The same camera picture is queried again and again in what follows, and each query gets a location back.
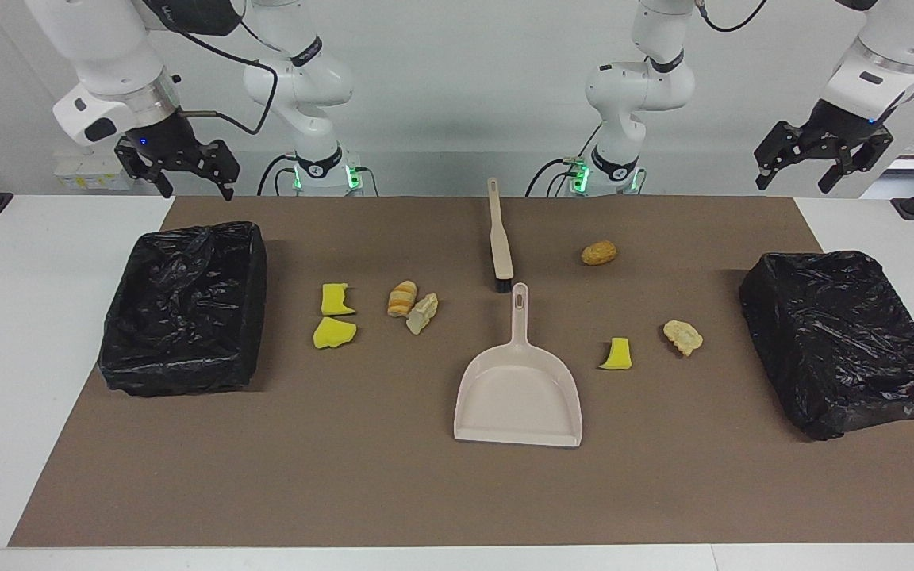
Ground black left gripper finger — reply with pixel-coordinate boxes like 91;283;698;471
755;121;804;191
818;133;894;194

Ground black base power cable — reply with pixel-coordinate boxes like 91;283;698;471
256;153;299;197
525;123;605;197

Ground pale orange pastry piece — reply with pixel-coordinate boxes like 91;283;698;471
662;320;704;357

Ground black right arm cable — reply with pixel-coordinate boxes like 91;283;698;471
140;0;279;136

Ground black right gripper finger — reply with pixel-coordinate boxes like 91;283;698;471
114;139;174;199
200;140;241;201

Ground white wall socket box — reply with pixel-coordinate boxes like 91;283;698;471
54;152;140;191

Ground beige hand brush black bristles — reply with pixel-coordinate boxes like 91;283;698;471
487;177;515;293

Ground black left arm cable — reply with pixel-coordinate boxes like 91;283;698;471
695;0;914;100

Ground brown table mat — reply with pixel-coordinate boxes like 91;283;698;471
9;196;914;548

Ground black bag lined bin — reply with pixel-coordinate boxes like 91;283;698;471
98;221;268;397
739;251;914;441

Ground pale bread chunk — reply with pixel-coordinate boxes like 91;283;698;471
406;293;439;335

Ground striped orange croissant piece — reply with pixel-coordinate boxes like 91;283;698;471
387;280;418;318

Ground yellow sponge piece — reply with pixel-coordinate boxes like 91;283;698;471
313;316;358;350
599;337;632;371
321;282;357;316

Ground beige plastic dustpan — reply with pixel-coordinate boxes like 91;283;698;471
454;282;583;448

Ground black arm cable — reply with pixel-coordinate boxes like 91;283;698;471
140;0;279;136
695;0;914;100

